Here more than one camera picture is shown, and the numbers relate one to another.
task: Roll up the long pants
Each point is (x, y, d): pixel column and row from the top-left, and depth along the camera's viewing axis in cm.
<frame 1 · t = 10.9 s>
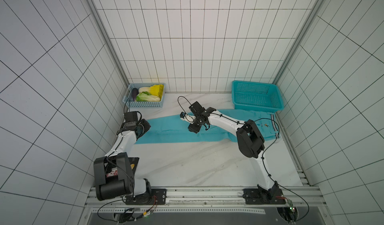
left hand: (148, 127, 91), fingers closed
right hand: (187, 126, 96), fingers open
teal long pants: (174, 129, 99), on the table
light blue perforated basket: (157, 89, 110), point 11 cm above the table
teal plastic basket: (256, 96, 120), on the table
green napa cabbage: (146, 96, 109), point 8 cm above the table
dark purple eggplant: (135, 91, 118), point 4 cm above the table

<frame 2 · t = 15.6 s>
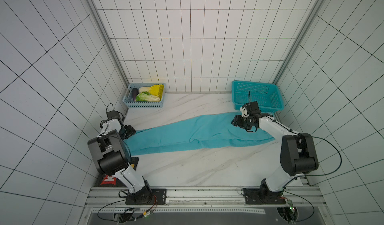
left hand: (126, 139, 90), fingers open
right hand: (229, 121, 94), fingers open
teal long pants: (213, 132, 97), point 2 cm above the table
the other named things where they were.

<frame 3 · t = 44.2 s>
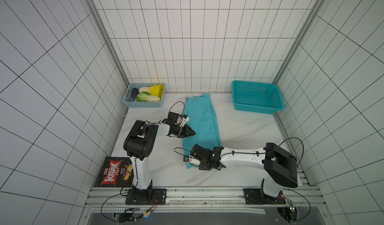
left hand: (192, 135, 94), fingers closed
right hand: (197, 159, 84), fingers closed
teal long pants: (203, 122, 103), on the table
the other named things where they were.

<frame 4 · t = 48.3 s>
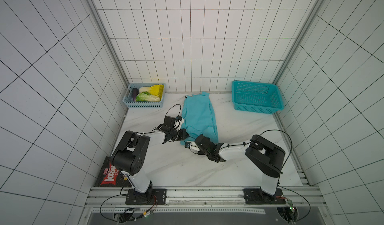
left hand: (186, 137, 93), fingers closed
right hand: (196, 140, 93), fingers closed
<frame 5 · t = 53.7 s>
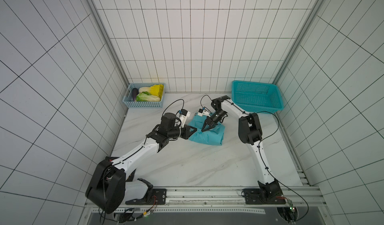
left hand: (194, 132, 80), fingers closed
right hand: (199, 130, 93), fingers closed
teal long pants: (213, 136, 87), point 9 cm above the table
the other named things where they were.

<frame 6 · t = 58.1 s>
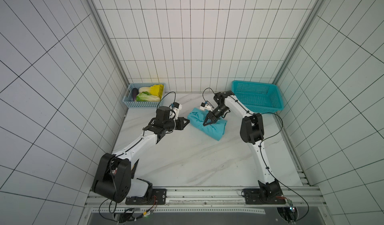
left hand: (187, 123, 83), fingers closed
right hand: (200, 125, 92), fingers closed
teal long pants: (216, 130, 89), point 10 cm above the table
the other named things where they were.

